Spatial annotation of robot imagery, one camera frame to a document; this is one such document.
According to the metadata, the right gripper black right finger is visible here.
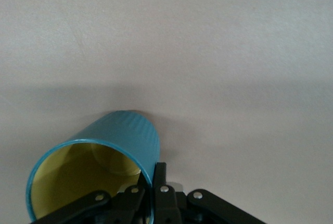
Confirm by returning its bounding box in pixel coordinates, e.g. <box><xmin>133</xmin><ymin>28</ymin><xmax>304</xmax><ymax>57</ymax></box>
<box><xmin>152</xmin><ymin>162</ymin><xmax>267</xmax><ymax>224</ymax></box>

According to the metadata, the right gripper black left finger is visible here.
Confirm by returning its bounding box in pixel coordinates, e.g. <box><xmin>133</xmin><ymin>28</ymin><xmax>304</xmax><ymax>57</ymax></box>
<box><xmin>30</xmin><ymin>171</ymin><xmax>151</xmax><ymax>224</ymax></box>

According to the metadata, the teal mug yellow inside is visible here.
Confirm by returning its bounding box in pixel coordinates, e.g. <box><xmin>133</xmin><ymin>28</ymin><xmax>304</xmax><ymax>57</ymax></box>
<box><xmin>25</xmin><ymin>109</ymin><xmax>160</xmax><ymax>223</ymax></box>

